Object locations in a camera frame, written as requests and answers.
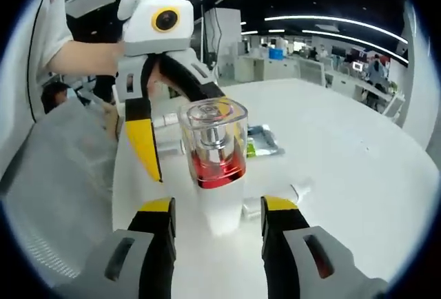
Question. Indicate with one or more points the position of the green black skincare sachet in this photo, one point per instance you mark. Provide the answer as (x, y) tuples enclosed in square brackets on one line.
[(265, 138)]

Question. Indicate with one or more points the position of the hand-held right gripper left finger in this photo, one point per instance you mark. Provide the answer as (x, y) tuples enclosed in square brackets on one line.
[(155, 244)]

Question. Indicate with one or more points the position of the person's white shirt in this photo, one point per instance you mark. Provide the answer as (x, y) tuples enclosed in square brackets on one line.
[(38, 37)]

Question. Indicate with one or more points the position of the blue box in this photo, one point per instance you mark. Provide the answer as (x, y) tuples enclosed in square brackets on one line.
[(275, 53)]

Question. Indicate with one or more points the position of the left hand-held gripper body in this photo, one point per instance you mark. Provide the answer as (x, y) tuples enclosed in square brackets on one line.
[(141, 37)]

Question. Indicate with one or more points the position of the small white skincare bottle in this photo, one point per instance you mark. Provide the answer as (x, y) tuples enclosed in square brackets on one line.
[(299, 190)]

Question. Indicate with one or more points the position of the white red-collared skincare bottle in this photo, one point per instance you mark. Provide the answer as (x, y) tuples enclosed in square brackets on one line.
[(220, 206)]

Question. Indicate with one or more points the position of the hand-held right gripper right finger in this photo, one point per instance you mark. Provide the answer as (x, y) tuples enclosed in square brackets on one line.
[(282, 244)]

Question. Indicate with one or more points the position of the person's left hand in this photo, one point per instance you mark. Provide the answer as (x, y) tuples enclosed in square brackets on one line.
[(160, 80)]

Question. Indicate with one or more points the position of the ceiling light strip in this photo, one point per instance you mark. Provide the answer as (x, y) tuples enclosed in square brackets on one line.
[(337, 25), (358, 42)]

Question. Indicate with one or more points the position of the white office desks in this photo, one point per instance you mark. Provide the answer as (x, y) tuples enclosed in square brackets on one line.
[(272, 68)]

